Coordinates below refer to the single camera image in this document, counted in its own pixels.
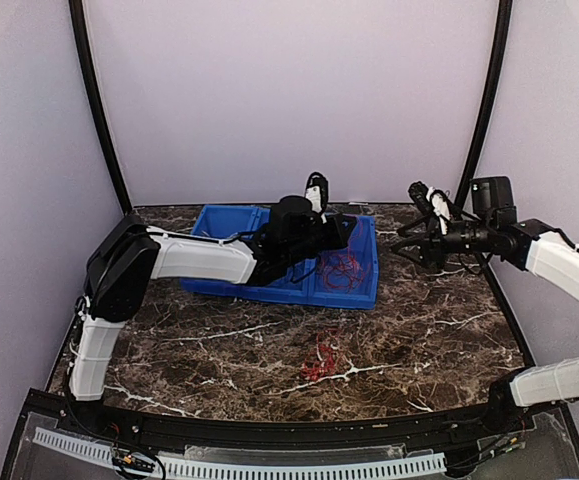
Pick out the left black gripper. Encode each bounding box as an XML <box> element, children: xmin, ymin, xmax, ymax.
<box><xmin>285</xmin><ymin>211</ymin><xmax>356</xmax><ymax>266</ymax></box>

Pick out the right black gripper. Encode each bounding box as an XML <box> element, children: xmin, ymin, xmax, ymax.
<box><xmin>391</xmin><ymin>213</ymin><xmax>495</xmax><ymax>269</ymax></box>

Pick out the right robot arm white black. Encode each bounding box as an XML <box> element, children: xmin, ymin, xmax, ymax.
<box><xmin>391</xmin><ymin>176</ymin><xmax>579</xmax><ymax>434</ymax></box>

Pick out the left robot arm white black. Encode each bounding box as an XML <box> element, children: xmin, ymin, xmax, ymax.
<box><xmin>66</xmin><ymin>213</ymin><xmax>357</xmax><ymax>436</ymax></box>

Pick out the right blue storage bin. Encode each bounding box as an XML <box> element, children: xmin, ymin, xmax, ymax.
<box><xmin>307</xmin><ymin>215</ymin><xmax>379</xmax><ymax>310</ymax></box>

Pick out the blue storage bin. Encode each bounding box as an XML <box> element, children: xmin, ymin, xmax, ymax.
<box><xmin>307</xmin><ymin>215</ymin><xmax>379</xmax><ymax>310</ymax></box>
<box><xmin>228</xmin><ymin>208</ymin><xmax>319</xmax><ymax>304</ymax></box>
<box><xmin>180</xmin><ymin>205</ymin><xmax>268</xmax><ymax>300</ymax></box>

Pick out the middle blue storage bin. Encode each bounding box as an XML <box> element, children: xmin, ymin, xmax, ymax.
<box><xmin>228</xmin><ymin>208</ymin><xmax>319</xmax><ymax>304</ymax></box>

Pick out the left blue storage bin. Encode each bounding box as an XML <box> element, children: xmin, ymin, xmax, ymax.
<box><xmin>180</xmin><ymin>205</ymin><xmax>268</xmax><ymax>300</ymax></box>

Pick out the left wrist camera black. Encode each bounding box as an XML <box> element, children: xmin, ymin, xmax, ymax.
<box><xmin>266</xmin><ymin>195</ymin><xmax>315</xmax><ymax>245</ymax></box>

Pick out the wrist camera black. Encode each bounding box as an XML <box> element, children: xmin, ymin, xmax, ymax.
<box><xmin>470</xmin><ymin>176</ymin><xmax>515</xmax><ymax>219</ymax></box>
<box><xmin>266</xmin><ymin>195</ymin><xmax>315</xmax><ymax>245</ymax></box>

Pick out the right black frame post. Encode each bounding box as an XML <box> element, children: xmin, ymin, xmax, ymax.
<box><xmin>454</xmin><ymin>0</ymin><xmax>513</xmax><ymax>208</ymax></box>

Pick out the black frame post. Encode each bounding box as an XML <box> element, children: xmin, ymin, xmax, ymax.
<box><xmin>68</xmin><ymin>0</ymin><xmax>133</xmax><ymax>214</ymax></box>
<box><xmin>454</xmin><ymin>0</ymin><xmax>513</xmax><ymax>208</ymax></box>

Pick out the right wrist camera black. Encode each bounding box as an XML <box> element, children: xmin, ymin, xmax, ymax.
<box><xmin>470</xmin><ymin>176</ymin><xmax>515</xmax><ymax>219</ymax></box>

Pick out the black front rail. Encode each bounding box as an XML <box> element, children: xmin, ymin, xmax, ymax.
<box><xmin>21</xmin><ymin>389</ymin><xmax>555</xmax><ymax>452</ymax></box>

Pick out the left black frame post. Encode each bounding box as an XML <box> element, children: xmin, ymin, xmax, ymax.
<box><xmin>68</xmin><ymin>0</ymin><xmax>133</xmax><ymax>214</ymax></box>

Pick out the white slotted cable duct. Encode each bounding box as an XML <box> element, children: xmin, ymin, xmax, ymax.
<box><xmin>32</xmin><ymin>427</ymin><xmax>446</xmax><ymax>479</ymax></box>

